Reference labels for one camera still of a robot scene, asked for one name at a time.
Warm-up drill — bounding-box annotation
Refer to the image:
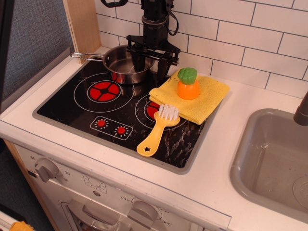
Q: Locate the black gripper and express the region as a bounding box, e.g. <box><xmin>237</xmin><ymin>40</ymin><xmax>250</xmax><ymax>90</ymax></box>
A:
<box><xmin>126</xmin><ymin>18</ymin><xmax>180</xmax><ymax>79</ymax></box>

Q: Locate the small steel pot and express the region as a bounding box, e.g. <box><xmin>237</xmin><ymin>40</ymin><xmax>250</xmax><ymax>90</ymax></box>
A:
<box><xmin>70</xmin><ymin>45</ymin><xmax>154</xmax><ymax>84</ymax></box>

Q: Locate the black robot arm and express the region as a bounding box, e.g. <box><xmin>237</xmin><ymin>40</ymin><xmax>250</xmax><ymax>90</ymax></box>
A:
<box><xmin>127</xmin><ymin>0</ymin><xmax>180</xmax><ymax>81</ymax></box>

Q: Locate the yellow toy brush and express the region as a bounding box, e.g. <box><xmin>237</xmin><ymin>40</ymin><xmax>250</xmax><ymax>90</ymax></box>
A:
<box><xmin>137</xmin><ymin>104</ymin><xmax>180</xmax><ymax>157</ymax></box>

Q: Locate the orange toy carrot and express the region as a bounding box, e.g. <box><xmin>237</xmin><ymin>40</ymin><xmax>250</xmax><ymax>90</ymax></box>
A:
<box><xmin>177</xmin><ymin>67</ymin><xmax>200</xmax><ymax>100</ymax></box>

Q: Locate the yellow folded cloth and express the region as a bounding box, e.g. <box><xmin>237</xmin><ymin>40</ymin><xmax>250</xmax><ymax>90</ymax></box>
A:
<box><xmin>149</xmin><ymin>72</ymin><xmax>230</xmax><ymax>125</ymax></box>

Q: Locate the black toy stove top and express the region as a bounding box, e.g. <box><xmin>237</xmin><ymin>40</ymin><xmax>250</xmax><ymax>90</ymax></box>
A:
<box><xmin>33</xmin><ymin>57</ymin><xmax>215</xmax><ymax>174</ymax></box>

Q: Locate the grey left oven knob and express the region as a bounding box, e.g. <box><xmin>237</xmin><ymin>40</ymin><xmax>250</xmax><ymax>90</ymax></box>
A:
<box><xmin>35</xmin><ymin>158</ymin><xmax>59</xmax><ymax>182</ymax></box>

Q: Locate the grey oven knob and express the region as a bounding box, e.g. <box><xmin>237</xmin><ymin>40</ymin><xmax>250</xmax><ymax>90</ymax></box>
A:
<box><xmin>35</xmin><ymin>158</ymin><xmax>59</xmax><ymax>182</ymax></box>
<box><xmin>128</xmin><ymin>201</ymin><xmax>158</xmax><ymax>229</ymax></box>

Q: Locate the grey right oven knob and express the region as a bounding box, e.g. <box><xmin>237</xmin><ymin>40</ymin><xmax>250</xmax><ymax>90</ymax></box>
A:
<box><xmin>128</xmin><ymin>201</ymin><xmax>158</xmax><ymax>229</ymax></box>

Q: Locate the grey faucet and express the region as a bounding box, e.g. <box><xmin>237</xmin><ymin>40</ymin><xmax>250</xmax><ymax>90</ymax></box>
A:
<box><xmin>293</xmin><ymin>92</ymin><xmax>308</xmax><ymax>126</ymax></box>

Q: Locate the grey sink basin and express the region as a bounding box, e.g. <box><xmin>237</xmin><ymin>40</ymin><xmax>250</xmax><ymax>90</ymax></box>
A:
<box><xmin>230</xmin><ymin>108</ymin><xmax>308</xmax><ymax>223</ymax></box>

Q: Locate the white toy oven front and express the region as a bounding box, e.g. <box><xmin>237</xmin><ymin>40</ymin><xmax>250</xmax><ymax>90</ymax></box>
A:
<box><xmin>16</xmin><ymin>146</ymin><xmax>230</xmax><ymax>231</ymax></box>

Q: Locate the wooden side post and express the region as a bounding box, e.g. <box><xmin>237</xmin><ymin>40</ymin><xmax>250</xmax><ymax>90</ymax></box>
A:
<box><xmin>63</xmin><ymin>0</ymin><xmax>101</xmax><ymax>58</ymax></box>

